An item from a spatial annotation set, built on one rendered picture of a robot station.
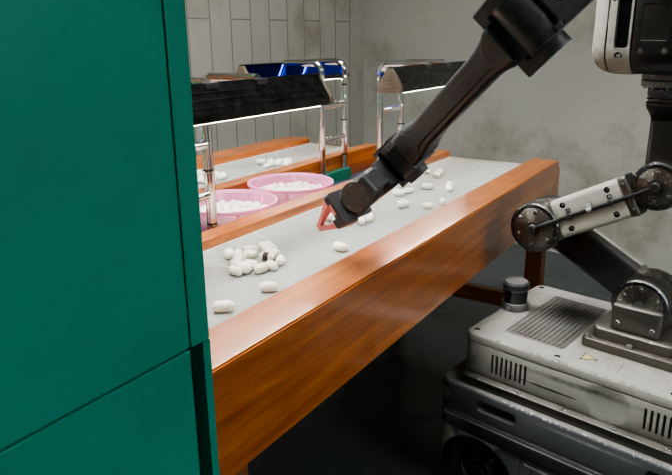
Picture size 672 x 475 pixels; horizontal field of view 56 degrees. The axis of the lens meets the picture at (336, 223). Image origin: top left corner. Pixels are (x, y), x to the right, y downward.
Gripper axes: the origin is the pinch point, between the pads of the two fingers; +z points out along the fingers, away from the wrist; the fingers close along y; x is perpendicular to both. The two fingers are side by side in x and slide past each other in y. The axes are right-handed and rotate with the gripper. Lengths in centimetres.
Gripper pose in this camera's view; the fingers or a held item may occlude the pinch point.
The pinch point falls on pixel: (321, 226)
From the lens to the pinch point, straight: 126.9
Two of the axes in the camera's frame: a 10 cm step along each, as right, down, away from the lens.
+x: 5.4, 8.3, -1.3
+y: -5.5, 2.4, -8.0
